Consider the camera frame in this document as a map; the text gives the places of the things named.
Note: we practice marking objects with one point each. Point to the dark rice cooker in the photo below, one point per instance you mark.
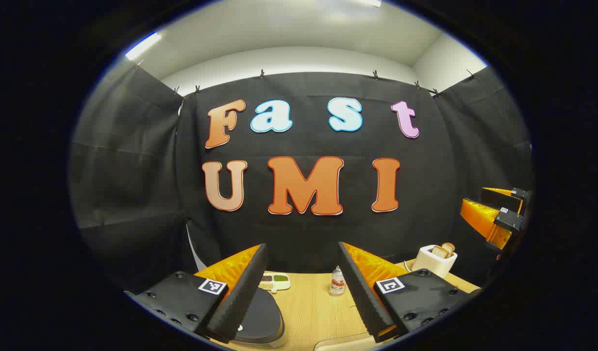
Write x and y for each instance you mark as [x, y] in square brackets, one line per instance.
[262, 317]

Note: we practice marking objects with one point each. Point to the green beans heap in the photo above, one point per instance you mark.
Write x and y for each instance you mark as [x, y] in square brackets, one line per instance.
[280, 278]

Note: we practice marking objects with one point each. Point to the small clear bottle red label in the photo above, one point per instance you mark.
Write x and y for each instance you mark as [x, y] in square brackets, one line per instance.
[337, 285]

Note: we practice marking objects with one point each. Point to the ceiling light panel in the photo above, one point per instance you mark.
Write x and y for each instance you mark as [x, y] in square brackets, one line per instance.
[143, 46]

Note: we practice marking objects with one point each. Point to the black backdrop cloth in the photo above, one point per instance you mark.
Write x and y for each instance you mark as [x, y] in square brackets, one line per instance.
[133, 185]

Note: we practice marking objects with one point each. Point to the white divided dish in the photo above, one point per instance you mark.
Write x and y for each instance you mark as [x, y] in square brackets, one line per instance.
[274, 287]

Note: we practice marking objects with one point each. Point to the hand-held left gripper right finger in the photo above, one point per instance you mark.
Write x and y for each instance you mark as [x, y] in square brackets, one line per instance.
[359, 292]

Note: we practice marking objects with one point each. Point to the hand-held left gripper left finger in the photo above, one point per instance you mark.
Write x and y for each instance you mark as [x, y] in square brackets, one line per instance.
[240, 297]

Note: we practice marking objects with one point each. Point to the toasted bread slice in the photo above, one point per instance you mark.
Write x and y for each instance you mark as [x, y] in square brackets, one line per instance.
[449, 247]
[440, 252]

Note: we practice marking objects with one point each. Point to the white toaster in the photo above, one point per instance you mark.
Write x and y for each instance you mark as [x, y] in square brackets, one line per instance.
[433, 263]

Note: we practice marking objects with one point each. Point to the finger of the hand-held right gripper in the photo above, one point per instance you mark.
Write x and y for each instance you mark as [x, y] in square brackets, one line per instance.
[503, 197]
[484, 217]

